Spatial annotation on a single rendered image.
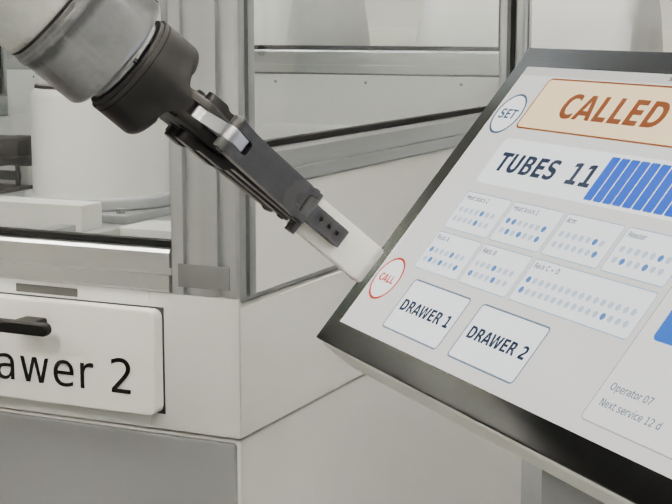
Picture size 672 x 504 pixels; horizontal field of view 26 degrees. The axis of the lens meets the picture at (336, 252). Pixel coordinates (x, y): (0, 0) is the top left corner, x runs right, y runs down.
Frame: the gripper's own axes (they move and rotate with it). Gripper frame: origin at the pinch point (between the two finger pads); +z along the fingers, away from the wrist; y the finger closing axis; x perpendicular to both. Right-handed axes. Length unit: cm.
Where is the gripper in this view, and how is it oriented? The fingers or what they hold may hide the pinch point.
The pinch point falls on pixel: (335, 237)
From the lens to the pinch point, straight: 105.9
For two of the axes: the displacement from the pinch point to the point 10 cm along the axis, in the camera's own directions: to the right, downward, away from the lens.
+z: 7.0, 5.9, 4.0
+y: -3.8, -1.6, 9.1
